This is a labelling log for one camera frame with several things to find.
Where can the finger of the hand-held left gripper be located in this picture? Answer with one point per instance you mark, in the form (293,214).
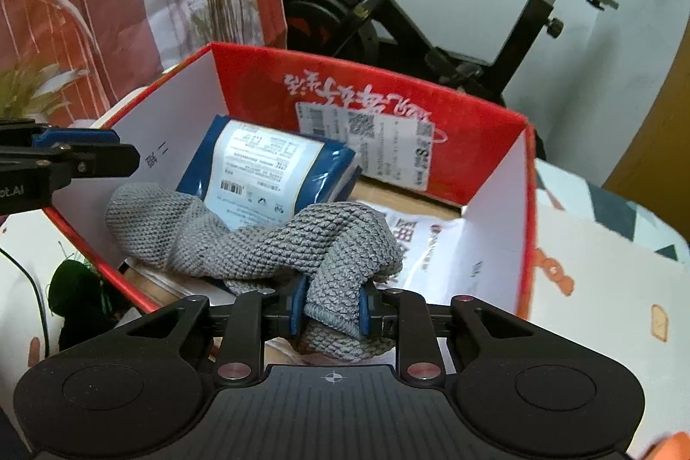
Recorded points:
(75,136)
(102,158)

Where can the blue plastic packet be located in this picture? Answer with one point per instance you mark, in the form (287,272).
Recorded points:
(259,158)

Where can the brown wooden board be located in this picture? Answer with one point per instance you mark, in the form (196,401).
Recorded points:
(663,158)

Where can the printed white tablecloth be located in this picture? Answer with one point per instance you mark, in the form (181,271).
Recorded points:
(593,277)

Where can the orange rounded object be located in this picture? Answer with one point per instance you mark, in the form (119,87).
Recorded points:
(671,446)

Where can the white printed plastic packet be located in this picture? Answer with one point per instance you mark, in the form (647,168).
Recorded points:
(426,244)

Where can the green tasselled sachet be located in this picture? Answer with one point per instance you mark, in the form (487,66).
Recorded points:
(75,287)

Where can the red cardboard box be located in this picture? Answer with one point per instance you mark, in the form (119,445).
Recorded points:
(377,83)

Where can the grey knitted cloth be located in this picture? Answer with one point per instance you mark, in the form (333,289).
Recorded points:
(334,244)

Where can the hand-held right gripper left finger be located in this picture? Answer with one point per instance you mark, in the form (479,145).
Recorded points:
(296,309)

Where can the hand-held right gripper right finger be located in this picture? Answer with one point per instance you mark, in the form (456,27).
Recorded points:
(367,312)

